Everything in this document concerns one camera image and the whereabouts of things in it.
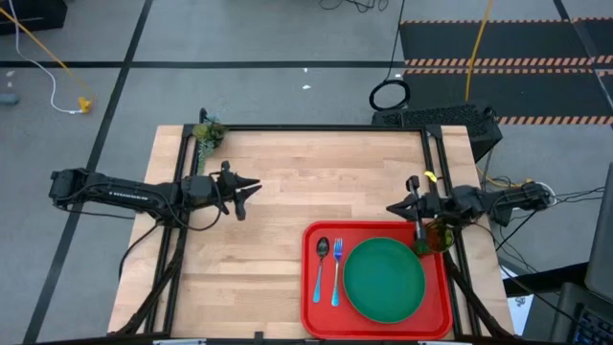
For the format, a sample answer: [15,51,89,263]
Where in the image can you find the black striped floor mat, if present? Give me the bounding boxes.
[399,17,613,127]

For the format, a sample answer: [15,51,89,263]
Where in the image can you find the black computer tower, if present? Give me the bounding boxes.
[371,103,504,163]

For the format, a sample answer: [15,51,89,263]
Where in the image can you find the white floor cable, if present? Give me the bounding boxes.
[7,0,82,115]

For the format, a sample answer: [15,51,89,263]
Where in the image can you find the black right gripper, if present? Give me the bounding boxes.
[386,175,456,243]

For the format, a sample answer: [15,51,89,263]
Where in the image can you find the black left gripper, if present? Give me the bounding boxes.
[184,161,262,221]

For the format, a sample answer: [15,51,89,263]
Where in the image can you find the artificial green plant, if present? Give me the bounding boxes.
[192,112,227,174]

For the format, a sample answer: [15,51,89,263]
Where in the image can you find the red plastic tray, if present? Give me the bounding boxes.
[300,219,454,341]

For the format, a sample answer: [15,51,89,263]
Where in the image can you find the black coiled cable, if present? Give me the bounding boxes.
[368,0,412,112]

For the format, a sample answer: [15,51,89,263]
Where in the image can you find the black floor cable loops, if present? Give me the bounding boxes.
[318,0,389,13]

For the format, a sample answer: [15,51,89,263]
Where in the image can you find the blue-handled metal fork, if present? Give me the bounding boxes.
[330,238,345,308]

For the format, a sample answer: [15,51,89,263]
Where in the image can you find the black aluminium table frame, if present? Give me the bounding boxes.
[112,122,513,345]

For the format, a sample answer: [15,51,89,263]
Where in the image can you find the long yellow cable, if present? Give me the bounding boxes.
[464,0,495,103]

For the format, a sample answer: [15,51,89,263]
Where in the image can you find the green round plate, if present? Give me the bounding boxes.
[342,237,427,325]

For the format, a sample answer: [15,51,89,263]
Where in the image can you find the green translucent plastic cup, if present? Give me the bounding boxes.
[414,218,456,257]

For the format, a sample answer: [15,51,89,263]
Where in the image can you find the black desk keyboard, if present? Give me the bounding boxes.
[572,306,613,345]

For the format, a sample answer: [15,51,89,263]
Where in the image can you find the black floor case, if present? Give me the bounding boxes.
[0,0,68,35]

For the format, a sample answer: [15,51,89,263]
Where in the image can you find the yellow cable with plug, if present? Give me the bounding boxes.
[0,7,93,115]

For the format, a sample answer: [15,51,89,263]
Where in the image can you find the grey monitor back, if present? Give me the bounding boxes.
[584,162,613,304]

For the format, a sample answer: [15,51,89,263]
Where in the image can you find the blue-handled metal spoon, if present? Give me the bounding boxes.
[312,236,331,305]

